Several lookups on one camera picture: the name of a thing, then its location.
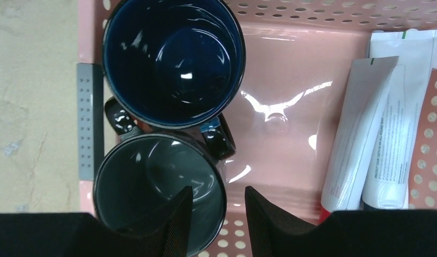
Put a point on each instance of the blue cup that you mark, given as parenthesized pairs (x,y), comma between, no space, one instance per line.
(176,65)

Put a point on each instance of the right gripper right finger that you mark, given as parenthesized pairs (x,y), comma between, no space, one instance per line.
(275,232)

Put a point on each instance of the toothpaste tube red cap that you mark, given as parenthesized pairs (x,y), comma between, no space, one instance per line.
(364,103)

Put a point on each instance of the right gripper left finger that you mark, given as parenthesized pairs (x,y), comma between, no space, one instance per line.
(162,233)

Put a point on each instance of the pink plastic basket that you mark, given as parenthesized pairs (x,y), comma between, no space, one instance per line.
(285,118)

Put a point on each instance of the dark green cup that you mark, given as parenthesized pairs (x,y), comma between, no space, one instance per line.
(144,172)

